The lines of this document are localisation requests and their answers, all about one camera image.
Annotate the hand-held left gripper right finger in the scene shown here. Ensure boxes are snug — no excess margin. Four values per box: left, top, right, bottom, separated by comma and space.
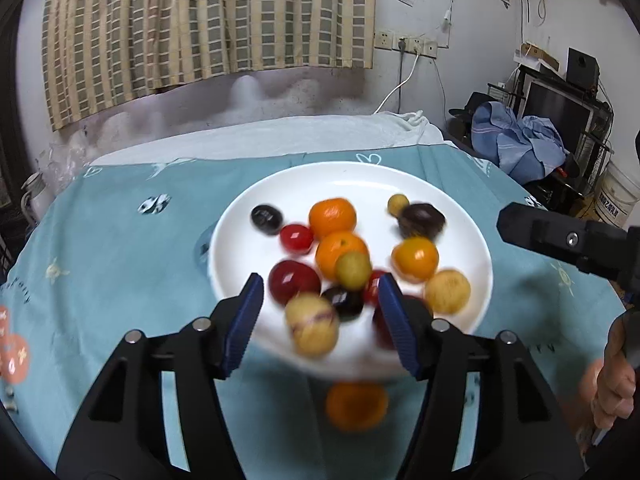
377, 274, 586, 480

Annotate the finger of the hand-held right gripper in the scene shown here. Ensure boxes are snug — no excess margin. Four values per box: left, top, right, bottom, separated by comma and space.
497, 202, 640, 291

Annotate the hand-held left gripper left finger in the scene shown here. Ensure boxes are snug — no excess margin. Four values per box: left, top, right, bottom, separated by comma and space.
55, 272, 265, 480

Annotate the bright red plum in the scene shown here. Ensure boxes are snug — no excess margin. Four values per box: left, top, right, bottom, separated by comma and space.
362, 269, 388, 307
279, 223, 315, 255

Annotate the dark purple plum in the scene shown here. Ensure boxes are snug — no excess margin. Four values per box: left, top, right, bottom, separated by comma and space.
250, 204, 285, 237
320, 285, 366, 323

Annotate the large yellow fruit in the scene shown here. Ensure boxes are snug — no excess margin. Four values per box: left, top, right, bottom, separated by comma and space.
424, 269, 472, 315

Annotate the purple-striped yellow fruit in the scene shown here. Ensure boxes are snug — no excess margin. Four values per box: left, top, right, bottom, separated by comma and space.
285, 292, 340, 359

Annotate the white oval plate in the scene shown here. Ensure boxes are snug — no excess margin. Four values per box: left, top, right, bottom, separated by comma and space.
207, 161, 495, 380

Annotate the wrinkled dark passion fruit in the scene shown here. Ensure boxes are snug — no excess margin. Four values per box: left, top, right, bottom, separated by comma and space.
397, 202, 447, 240

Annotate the person's right hand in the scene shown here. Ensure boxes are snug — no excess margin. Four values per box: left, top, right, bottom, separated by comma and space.
579, 347, 637, 445

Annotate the small orange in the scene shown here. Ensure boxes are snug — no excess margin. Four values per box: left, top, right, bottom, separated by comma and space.
390, 236, 441, 282

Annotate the white plastic bucket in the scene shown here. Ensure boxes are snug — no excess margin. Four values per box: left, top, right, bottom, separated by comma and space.
595, 162, 640, 228

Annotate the blue clothes pile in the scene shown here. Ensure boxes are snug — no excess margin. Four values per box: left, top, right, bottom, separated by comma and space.
472, 101, 568, 183

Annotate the black metal rack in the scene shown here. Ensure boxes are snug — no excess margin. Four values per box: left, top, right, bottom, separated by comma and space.
575, 100, 616, 196

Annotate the black monitor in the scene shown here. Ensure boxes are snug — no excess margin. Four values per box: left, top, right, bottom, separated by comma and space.
522, 79, 596, 148

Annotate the teal printed tablecloth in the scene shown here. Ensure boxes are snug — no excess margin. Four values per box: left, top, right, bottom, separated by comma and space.
0, 141, 631, 480

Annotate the black hat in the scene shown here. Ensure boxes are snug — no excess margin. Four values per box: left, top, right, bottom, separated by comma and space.
448, 92, 493, 123

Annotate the black speaker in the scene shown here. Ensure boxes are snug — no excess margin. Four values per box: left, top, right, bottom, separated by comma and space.
566, 47, 601, 86

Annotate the cardboard box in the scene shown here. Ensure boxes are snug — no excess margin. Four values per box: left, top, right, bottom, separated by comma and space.
520, 42, 561, 72

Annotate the white sheet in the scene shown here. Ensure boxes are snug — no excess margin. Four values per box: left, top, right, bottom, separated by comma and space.
87, 112, 458, 168

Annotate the clear plastic bag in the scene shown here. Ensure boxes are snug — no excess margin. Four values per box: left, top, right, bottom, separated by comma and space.
37, 137, 93, 181

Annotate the white kettle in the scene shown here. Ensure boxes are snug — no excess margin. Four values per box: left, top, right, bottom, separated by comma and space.
21, 172, 53, 221

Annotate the striped checked curtain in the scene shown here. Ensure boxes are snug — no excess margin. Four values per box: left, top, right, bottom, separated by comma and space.
41, 0, 377, 132

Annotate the white power cable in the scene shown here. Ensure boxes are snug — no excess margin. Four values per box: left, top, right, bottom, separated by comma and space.
372, 50, 421, 116

